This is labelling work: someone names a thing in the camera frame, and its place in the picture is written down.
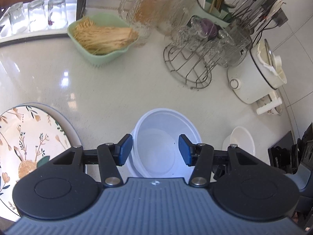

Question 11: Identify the glass jar with red lid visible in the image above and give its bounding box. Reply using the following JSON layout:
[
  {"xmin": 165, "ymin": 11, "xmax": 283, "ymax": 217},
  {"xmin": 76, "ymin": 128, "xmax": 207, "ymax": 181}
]
[{"xmin": 133, "ymin": 0, "xmax": 167, "ymax": 29}]

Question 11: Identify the clear drinking glass left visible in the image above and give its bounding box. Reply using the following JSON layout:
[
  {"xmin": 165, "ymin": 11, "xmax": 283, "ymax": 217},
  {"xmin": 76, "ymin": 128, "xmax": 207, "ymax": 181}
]
[{"xmin": 8, "ymin": 2, "xmax": 28, "ymax": 34}]

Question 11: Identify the white plastic bowl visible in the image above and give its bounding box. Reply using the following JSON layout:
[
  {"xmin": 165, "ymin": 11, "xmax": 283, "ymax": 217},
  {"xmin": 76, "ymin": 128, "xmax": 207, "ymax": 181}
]
[{"xmin": 125, "ymin": 108, "xmax": 202, "ymax": 182}]

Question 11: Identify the clear drinking glass right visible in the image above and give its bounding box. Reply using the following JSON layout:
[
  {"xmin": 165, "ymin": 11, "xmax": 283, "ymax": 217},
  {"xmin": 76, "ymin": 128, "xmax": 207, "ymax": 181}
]
[{"xmin": 48, "ymin": 0, "xmax": 68, "ymax": 29}]

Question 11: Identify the glass mug with handle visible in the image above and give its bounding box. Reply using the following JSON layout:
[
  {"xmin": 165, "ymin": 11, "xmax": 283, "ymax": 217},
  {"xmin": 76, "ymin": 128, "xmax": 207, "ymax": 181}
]
[{"xmin": 118, "ymin": 0, "xmax": 157, "ymax": 45}]

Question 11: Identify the clear drinking glass middle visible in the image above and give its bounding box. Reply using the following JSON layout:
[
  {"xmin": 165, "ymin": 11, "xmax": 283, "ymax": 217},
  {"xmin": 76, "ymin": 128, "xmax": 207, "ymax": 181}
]
[{"xmin": 28, "ymin": 0, "xmax": 48, "ymax": 32}]

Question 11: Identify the small white bowl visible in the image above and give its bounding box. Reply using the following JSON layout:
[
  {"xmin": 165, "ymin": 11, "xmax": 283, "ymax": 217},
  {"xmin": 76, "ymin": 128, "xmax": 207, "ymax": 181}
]
[{"xmin": 222, "ymin": 126, "xmax": 256, "ymax": 156}]

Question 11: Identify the clear drinking glass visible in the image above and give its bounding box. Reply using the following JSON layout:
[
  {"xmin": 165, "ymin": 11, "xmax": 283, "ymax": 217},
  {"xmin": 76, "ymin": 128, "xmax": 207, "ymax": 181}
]
[
  {"xmin": 8, "ymin": 2, "xmax": 28, "ymax": 34},
  {"xmin": 48, "ymin": 0, "xmax": 68, "ymax": 29},
  {"xmin": 28, "ymin": 0, "xmax": 48, "ymax": 32}
]

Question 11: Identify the green utensil holder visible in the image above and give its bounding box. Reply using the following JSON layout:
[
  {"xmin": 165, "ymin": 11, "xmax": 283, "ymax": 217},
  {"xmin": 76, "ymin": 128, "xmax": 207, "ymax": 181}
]
[{"xmin": 192, "ymin": 0, "xmax": 230, "ymax": 28}]

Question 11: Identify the wire cup holder rack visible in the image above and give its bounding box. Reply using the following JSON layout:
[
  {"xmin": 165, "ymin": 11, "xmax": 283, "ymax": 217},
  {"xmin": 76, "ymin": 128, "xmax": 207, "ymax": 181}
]
[{"xmin": 163, "ymin": 0, "xmax": 287, "ymax": 89}]

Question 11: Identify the person's right hand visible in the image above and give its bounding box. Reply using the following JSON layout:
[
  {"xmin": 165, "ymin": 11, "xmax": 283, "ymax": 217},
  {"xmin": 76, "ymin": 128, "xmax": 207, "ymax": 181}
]
[{"xmin": 292, "ymin": 212, "xmax": 310, "ymax": 231}]

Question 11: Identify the white electric cooker pot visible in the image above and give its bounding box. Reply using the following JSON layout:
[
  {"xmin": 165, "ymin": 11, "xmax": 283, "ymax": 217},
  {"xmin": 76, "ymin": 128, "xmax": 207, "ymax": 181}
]
[{"xmin": 228, "ymin": 39, "xmax": 287, "ymax": 115}]

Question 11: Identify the green basket of sticks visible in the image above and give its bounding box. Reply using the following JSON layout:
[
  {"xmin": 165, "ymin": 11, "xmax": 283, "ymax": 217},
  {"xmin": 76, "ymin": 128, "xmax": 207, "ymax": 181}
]
[{"xmin": 67, "ymin": 13, "xmax": 139, "ymax": 67}]

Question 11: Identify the floral deer pattern plate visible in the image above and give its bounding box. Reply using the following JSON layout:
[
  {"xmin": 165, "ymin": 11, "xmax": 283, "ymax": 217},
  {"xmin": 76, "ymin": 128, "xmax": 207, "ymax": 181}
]
[{"xmin": 1, "ymin": 105, "xmax": 71, "ymax": 222}]

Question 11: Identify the white drip tray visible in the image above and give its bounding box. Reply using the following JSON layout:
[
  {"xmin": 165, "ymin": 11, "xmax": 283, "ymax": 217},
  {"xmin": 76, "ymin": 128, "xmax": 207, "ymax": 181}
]
[{"xmin": 1, "ymin": 0, "xmax": 77, "ymax": 46}]

